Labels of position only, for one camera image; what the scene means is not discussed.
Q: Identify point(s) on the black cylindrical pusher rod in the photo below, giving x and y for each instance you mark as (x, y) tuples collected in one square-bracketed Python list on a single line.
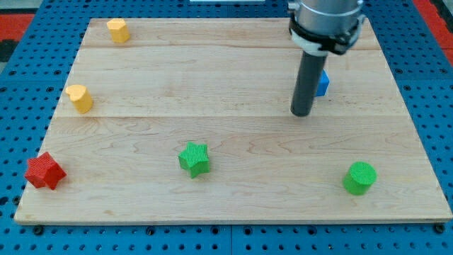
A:
[(306, 86)]

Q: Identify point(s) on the blue cube block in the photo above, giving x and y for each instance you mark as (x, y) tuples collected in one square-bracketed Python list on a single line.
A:
[(323, 84)]

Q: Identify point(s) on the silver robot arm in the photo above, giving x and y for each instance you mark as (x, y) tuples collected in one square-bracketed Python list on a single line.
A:
[(320, 27)]

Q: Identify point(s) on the green cylinder block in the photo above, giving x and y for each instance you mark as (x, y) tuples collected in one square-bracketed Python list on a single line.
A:
[(359, 178)]

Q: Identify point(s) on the green star block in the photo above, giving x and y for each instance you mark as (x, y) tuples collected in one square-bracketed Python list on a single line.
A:
[(194, 159)]

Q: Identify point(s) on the light wooden board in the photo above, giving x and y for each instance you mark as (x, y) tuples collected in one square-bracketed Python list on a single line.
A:
[(228, 83)]

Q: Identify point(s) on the yellow pentagon block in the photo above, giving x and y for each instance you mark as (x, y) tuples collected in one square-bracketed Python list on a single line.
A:
[(118, 30)]

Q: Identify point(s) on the yellow heart block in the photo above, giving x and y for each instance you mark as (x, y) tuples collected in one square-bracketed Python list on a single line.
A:
[(80, 97)]

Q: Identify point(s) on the red star block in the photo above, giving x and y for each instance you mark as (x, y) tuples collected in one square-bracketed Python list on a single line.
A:
[(44, 171)]

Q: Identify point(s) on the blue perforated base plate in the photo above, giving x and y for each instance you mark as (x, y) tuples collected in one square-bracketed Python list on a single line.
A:
[(32, 82)]

